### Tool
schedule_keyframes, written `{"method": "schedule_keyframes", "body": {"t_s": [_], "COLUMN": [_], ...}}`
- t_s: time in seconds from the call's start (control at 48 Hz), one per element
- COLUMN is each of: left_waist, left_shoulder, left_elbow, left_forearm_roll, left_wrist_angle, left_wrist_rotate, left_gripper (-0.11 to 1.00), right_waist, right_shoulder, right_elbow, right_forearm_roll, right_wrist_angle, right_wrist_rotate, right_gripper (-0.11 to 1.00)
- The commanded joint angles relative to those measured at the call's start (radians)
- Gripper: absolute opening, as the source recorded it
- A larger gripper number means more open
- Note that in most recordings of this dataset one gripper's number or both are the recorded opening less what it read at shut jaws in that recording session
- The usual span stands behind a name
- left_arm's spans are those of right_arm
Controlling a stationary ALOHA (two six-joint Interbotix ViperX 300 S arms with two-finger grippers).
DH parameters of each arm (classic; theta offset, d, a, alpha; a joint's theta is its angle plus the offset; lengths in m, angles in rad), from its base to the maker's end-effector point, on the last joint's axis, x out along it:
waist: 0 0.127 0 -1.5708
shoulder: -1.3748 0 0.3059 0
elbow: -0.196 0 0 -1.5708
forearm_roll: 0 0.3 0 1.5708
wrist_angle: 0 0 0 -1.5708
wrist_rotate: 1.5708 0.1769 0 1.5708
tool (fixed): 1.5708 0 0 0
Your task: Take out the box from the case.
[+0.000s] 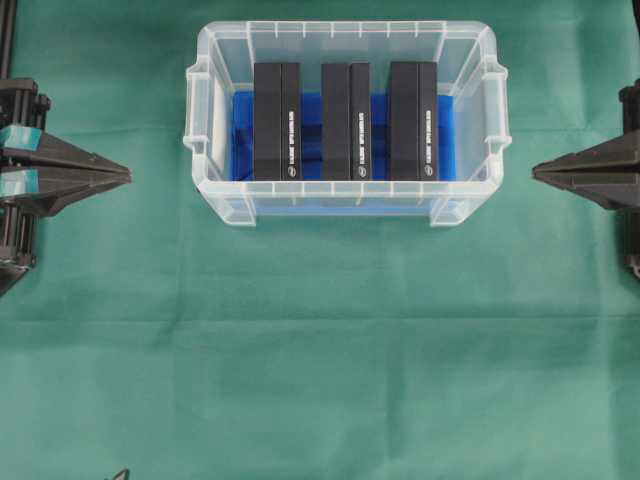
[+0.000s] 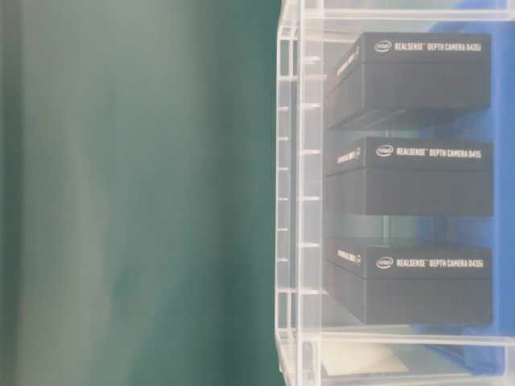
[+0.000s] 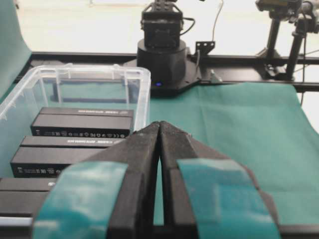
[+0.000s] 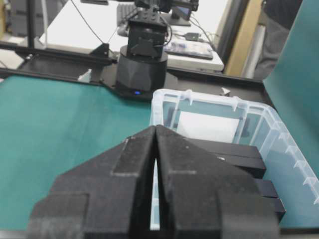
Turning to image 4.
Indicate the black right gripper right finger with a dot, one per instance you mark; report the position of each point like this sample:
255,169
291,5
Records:
203,197

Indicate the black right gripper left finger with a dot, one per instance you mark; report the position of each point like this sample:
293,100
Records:
107,197

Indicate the black RealSense box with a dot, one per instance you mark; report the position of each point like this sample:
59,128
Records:
227,148
254,166
267,189

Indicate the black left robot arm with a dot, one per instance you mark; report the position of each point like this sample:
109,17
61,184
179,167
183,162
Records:
142,65

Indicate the clear plastic storage case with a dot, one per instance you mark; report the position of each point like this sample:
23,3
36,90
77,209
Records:
259,126

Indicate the white paper label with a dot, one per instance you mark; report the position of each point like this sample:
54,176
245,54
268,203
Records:
206,127

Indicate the green table cloth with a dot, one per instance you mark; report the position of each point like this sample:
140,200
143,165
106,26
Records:
48,127

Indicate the black keyboard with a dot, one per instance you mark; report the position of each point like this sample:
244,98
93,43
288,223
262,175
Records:
189,49

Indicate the green backdrop panel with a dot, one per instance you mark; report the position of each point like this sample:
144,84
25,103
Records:
293,86

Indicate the white desk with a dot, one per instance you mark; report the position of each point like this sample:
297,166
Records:
68,31

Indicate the black table frame rail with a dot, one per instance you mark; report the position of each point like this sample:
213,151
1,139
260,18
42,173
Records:
68,66

